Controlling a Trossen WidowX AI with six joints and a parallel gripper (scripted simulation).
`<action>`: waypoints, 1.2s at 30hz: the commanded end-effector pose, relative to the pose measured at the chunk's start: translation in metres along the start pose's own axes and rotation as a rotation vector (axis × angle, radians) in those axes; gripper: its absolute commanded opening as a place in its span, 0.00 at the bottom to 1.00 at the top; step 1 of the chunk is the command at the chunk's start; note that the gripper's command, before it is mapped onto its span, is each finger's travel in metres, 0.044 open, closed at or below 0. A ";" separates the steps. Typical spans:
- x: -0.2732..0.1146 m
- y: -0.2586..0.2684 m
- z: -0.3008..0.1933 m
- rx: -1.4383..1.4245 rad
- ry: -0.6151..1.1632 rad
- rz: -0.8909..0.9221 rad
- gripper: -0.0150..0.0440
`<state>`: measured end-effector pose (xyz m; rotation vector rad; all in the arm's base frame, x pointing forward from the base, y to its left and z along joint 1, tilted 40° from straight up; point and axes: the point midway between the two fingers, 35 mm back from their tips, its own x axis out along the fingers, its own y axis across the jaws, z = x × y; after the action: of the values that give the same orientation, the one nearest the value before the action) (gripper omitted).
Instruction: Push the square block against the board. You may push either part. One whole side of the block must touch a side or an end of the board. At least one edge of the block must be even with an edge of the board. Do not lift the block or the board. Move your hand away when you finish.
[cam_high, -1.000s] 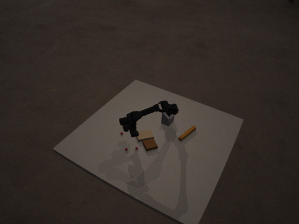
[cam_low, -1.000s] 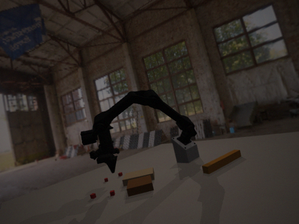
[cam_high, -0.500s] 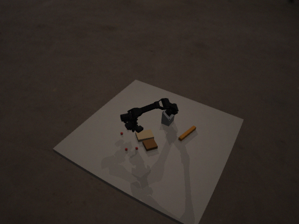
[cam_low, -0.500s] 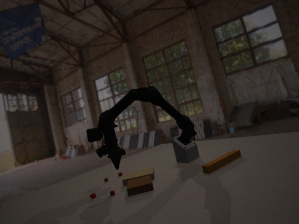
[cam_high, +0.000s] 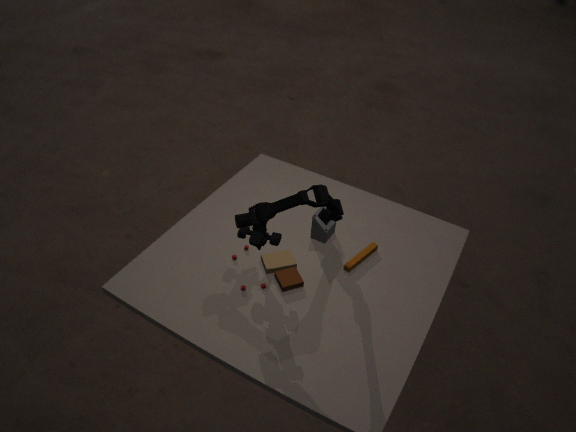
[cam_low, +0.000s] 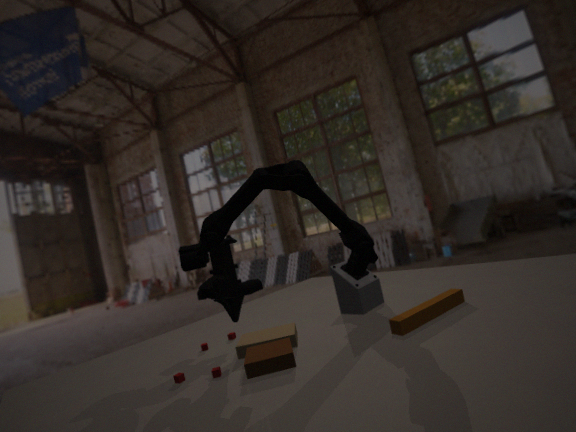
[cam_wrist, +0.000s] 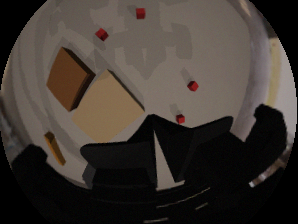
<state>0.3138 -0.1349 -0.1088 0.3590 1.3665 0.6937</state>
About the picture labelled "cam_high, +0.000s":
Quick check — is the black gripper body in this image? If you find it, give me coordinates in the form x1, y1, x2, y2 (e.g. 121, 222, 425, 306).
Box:
237, 225, 282, 246

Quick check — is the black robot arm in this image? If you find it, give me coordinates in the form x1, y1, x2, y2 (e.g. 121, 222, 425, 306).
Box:
235, 185, 344, 247

